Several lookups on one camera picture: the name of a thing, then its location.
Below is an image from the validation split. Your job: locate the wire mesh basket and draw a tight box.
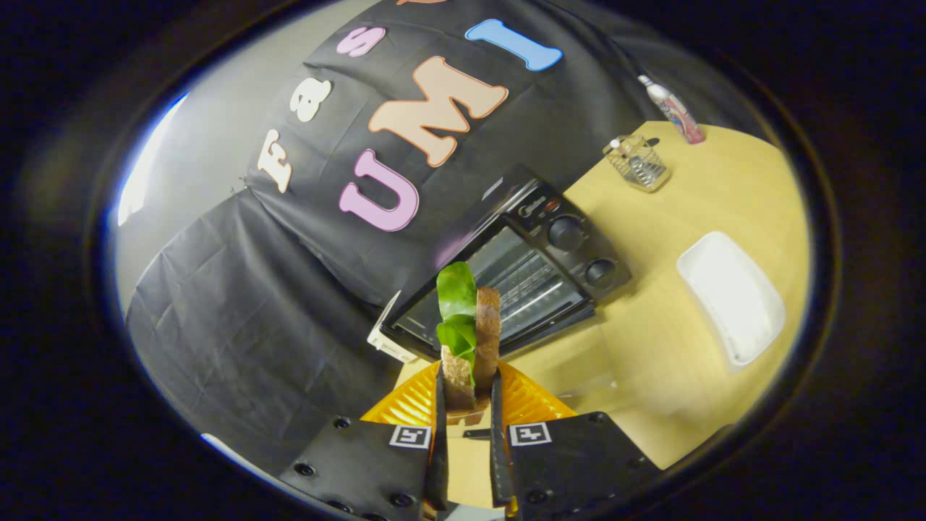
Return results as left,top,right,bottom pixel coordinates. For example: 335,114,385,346
602,134,672,194

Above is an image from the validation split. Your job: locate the black toaster oven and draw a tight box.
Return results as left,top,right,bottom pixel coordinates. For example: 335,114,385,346
380,164,633,363

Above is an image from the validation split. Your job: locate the silver pink-label bottle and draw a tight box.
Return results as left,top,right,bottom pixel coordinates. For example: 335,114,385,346
637,74,707,145

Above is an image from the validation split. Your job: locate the white pop-up toaster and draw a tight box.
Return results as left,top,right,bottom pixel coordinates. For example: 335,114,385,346
366,289,420,365

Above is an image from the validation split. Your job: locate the sandwich with lettuce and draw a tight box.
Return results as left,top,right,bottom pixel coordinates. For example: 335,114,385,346
435,261,503,427

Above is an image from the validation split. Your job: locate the white rectangular plate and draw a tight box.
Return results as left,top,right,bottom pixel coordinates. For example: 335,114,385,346
676,230,788,372

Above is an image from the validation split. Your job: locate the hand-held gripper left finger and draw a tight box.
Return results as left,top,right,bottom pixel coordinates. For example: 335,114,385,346
279,360,450,521

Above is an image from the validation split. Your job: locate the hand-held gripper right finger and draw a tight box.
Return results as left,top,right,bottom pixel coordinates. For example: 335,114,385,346
490,360,663,521

